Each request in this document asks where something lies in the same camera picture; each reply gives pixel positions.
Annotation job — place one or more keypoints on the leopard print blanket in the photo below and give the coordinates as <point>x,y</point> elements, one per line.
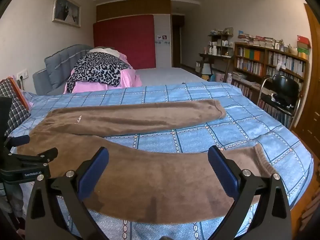
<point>100,70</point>

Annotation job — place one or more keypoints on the white wardrobe door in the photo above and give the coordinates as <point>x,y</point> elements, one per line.
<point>162,55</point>

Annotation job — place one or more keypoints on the blue checked blanket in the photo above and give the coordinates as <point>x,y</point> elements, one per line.
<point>200,97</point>

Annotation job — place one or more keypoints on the white folded cloth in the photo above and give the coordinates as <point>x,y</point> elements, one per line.
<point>110,50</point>

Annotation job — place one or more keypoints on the brown wooden wardrobe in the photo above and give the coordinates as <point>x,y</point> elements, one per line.
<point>312,80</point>

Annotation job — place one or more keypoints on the brown wooden cabinet panel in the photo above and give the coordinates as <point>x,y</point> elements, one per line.
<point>132,8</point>

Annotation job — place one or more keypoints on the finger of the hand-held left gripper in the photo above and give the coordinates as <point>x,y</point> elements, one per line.
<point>21,140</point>
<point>37,156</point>

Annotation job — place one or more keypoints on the framed wall picture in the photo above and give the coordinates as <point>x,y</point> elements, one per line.
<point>66,10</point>

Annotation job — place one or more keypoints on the row of stacked books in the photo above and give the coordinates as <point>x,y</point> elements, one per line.
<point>257,41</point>

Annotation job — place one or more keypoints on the dark wooden door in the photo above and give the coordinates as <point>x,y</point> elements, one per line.
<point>177,40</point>

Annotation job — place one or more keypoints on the pink bin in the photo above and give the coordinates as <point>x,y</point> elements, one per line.
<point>220,77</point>

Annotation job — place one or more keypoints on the white wall socket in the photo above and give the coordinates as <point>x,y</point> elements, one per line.
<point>22,74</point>

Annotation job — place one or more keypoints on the grey bed mattress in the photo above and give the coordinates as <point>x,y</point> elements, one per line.
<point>170,76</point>

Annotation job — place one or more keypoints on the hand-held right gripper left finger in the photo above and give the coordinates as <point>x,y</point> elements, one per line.
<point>93,173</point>

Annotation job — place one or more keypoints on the brown fleece pants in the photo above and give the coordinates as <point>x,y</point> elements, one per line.
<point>162,175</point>

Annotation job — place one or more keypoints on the grey padded headboard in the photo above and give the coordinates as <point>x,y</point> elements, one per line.
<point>57,65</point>

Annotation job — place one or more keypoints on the black metal chair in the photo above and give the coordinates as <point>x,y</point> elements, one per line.
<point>285,85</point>

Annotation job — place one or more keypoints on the stack of colourful boxes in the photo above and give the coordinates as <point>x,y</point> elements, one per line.
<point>303,46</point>

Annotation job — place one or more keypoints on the plaid pillow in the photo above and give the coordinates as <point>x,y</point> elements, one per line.
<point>12,105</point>

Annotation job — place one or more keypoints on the wall shelf with knick-knacks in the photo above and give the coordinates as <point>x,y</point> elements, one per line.
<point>217,58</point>

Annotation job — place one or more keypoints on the red wall panel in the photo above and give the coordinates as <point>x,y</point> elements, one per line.
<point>125,40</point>

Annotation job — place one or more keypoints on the wooden desk organiser shelf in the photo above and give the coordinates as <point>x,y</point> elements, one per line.
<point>221,42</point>

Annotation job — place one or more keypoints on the wooden bookshelf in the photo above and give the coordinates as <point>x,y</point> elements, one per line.
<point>265,62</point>

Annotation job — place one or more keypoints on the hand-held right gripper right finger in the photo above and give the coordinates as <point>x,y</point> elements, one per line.
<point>223,170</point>

